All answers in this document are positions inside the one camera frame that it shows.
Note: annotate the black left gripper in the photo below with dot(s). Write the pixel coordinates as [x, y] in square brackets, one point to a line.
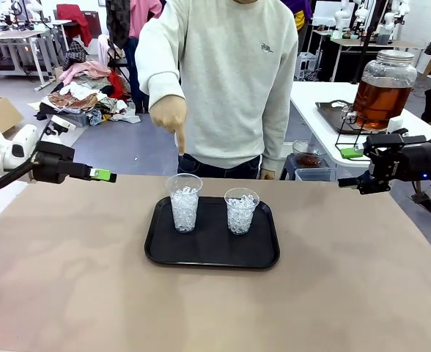
[52, 163]

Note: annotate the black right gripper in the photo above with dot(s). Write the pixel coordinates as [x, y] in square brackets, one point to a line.
[402, 161]

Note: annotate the taller clear plastic iced cup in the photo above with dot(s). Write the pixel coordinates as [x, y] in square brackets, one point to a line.
[184, 212]

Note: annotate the shorter clear plastic iced cup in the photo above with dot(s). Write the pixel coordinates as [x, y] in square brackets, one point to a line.
[241, 216]

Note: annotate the person's right forearm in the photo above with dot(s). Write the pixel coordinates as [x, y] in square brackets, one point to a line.
[164, 86]

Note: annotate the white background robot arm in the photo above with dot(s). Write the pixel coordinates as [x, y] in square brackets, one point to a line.
[402, 7]
[362, 14]
[342, 18]

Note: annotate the person's left forearm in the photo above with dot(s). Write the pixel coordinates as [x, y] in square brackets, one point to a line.
[278, 139]

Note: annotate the person's right hand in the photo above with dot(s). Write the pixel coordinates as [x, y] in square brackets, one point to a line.
[168, 113]

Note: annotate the person's left hand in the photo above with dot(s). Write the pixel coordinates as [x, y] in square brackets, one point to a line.
[268, 175]

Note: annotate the clear plastic bin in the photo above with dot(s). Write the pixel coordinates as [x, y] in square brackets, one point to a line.
[311, 175]

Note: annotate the glass drip bowl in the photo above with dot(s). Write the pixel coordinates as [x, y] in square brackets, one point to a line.
[308, 157]

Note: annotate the dark metal tray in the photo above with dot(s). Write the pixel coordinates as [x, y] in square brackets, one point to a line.
[329, 113]

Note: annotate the white crumpled cloth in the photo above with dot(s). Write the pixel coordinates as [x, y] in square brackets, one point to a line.
[125, 115]

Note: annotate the black stool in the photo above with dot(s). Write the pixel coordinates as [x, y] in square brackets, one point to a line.
[288, 166]

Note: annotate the glass tea dispenser jar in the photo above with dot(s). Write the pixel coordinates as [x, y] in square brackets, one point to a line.
[380, 99]

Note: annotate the brown patterned cloth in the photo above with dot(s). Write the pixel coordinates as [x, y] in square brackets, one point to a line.
[72, 100]

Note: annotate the white side table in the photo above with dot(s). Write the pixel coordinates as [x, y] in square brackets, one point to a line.
[311, 91]

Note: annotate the red cloth in pile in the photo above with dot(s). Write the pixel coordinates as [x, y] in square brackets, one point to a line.
[116, 86]

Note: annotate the pink cloth in pile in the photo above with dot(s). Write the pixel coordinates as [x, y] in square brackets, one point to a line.
[83, 69]

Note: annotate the person's dark blue jeans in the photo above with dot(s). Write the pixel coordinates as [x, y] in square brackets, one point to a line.
[215, 170]

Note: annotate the navy hanging trousers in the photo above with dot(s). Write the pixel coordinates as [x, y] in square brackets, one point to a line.
[131, 66]

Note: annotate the white computer case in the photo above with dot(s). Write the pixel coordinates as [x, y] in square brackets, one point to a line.
[305, 66]

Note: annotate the cardboard box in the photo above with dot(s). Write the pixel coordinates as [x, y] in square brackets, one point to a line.
[3, 113]

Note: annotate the black white checked cloth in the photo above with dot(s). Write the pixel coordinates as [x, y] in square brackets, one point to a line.
[75, 53]

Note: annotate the background black framed table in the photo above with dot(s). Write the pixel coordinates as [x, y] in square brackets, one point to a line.
[347, 42]

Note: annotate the black plastic tray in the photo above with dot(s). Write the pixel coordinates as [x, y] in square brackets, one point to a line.
[208, 253]

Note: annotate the grey container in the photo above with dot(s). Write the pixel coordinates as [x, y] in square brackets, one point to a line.
[383, 36]

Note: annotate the black slanted pole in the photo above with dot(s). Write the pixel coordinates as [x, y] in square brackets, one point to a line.
[369, 33]

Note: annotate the person's grey sweatshirt torso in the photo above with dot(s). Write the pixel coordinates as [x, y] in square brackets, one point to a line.
[230, 80]

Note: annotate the dark patterned hanging garment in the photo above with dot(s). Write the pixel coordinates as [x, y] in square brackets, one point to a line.
[117, 18]

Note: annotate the white board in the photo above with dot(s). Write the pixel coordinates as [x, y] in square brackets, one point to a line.
[325, 11]

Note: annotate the purple and yellow garment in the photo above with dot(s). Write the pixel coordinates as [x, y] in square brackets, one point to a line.
[302, 16]

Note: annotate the red hanging garment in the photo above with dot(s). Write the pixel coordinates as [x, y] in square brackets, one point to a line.
[72, 16]

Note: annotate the pink hanging garment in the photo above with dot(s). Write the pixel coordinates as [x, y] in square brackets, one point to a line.
[142, 14]

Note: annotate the background desk with white legs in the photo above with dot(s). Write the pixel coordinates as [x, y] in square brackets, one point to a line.
[14, 34]

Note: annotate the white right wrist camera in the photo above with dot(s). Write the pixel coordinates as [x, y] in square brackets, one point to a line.
[397, 124]

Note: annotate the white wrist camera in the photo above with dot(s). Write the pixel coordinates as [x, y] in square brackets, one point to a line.
[59, 124]
[397, 124]

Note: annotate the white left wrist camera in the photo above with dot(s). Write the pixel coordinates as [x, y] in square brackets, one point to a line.
[59, 124]

